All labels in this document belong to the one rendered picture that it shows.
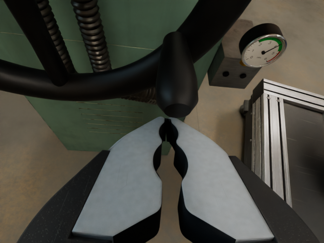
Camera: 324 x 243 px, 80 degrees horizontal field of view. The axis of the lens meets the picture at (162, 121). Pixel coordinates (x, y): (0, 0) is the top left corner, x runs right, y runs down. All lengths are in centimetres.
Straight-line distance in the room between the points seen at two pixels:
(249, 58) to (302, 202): 61
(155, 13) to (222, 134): 79
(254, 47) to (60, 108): 50
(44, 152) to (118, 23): 72
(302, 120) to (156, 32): 80
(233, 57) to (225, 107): 77
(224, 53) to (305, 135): 68
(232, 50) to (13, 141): 92
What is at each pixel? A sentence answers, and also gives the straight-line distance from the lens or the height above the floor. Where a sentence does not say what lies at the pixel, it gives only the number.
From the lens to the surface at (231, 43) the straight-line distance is 41.
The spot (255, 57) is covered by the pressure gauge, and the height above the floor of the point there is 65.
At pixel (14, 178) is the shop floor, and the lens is 98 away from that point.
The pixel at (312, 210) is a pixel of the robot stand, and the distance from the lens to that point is 87.
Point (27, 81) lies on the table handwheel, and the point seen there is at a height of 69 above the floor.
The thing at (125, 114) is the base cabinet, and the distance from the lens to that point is 59.
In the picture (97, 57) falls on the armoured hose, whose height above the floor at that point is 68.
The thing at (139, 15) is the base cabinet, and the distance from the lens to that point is 36.
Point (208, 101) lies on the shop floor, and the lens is 111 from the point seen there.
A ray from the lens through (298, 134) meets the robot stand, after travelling 97.
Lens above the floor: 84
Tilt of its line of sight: 60 degrees down
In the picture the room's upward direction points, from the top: 15 degrees clockwise
